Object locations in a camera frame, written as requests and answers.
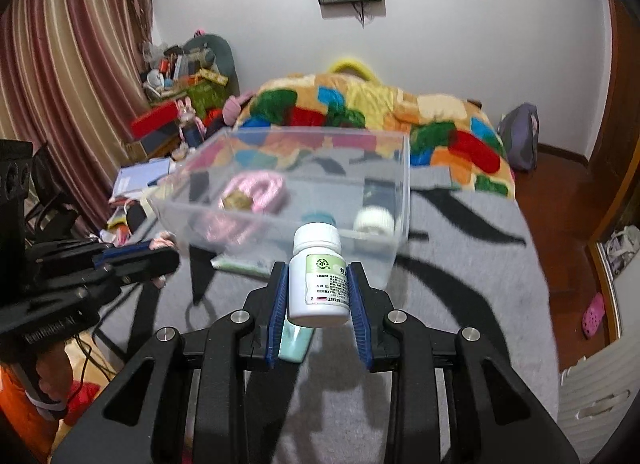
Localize white round bottle cap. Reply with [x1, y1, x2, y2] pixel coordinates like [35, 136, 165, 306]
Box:
[352, 207, 396, 236]

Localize clear plastic storage box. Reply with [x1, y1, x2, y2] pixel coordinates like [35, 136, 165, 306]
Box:
[146, 126, 412, 295]

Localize wooden wardrobe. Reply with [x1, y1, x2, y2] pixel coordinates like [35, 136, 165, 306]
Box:
[587, 0, 640, 295]

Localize pink clog shoe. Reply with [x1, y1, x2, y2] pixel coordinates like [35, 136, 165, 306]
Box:
[581, 292, 606, 340]

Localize person's left hand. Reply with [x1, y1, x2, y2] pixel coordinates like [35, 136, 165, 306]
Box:
[36, 339, 75, 401]

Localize striped brown curtain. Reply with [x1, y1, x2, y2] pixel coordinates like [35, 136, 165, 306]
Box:
[0, 0, 155, 237]

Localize colourful patchwork blanket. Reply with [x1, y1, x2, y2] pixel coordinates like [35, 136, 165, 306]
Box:
[235, 71, 517, 200]

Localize teal tube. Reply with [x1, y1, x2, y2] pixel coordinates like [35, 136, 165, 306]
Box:
[277, 318, 316, 363]

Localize green white flat packet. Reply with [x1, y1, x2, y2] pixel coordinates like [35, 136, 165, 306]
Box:
[210, 253, 274, 278]

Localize person's left forearm orange sleeve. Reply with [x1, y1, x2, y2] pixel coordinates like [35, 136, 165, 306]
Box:
[0, 361, 65, 464]

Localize pink rabbit doll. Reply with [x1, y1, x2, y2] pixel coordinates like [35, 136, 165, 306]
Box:
[176, 98, 207, 146]

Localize white shoes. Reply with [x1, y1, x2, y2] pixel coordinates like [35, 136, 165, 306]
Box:
[603, 225, 640, 276]

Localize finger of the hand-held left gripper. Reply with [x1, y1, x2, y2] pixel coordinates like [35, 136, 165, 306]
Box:
[30, 239, 153, 268]
[27, 246, 181, 312]

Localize red flat box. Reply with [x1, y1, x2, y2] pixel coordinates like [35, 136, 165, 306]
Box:
[130, 101, 187, 141]

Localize black cable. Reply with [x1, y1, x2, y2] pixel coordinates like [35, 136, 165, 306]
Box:
[74, 309, 132, 382]

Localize pink coiled band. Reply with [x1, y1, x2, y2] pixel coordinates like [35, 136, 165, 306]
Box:
[220, 171, 287, 215]

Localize blue white notebook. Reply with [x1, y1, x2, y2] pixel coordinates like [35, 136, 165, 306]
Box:
[112, 158, 175, 198]

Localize white medicine bottle green label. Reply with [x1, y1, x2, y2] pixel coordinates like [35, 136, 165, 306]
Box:
[286, 223, 349, 328]

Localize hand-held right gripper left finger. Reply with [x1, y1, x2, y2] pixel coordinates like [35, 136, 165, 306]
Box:
[52, 261, 291, 464]

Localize grey blanket black pattern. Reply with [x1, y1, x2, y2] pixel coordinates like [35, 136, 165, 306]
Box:
[92, 164, 560, 464]

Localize red cloth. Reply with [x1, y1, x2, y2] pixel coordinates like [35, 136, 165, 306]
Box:
[62, 379, 103, 427]

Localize green patterned box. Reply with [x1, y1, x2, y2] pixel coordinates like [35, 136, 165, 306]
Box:
[187, 79, 227, 116]

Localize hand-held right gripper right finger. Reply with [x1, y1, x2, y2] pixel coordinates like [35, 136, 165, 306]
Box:
[347, 261, 581, 464]

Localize pink plush toy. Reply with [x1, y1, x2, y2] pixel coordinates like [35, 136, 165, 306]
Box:
[221, 91, 257, 126]

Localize yellow plush ring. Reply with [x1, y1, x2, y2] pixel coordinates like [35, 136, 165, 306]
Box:
[332, 59, 382, 83]

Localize grey green chair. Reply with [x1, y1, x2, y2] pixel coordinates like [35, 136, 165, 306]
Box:
[181, 33, 242, 97]

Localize white plastic basket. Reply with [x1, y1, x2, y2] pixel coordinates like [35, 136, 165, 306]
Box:
[557, 324, 638, 451]

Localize grey purple backpack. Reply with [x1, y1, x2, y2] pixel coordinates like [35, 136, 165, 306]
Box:
[497, 103, 541, 173]

